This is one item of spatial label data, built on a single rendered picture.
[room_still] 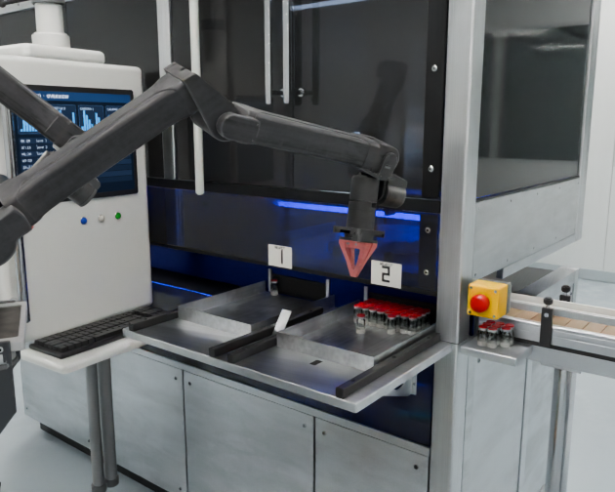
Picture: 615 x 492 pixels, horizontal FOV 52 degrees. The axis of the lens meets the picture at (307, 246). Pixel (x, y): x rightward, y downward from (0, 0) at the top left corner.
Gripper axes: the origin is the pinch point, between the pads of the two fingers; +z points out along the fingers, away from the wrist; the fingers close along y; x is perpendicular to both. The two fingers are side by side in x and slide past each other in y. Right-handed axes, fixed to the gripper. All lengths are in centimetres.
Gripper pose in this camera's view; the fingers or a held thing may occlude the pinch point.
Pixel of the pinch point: (354, 272)
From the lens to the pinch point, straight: 129.1
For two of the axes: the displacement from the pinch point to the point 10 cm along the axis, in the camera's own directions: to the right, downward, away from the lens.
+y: 6.0, 0.4, 8.0
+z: -1.2, 9.9, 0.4
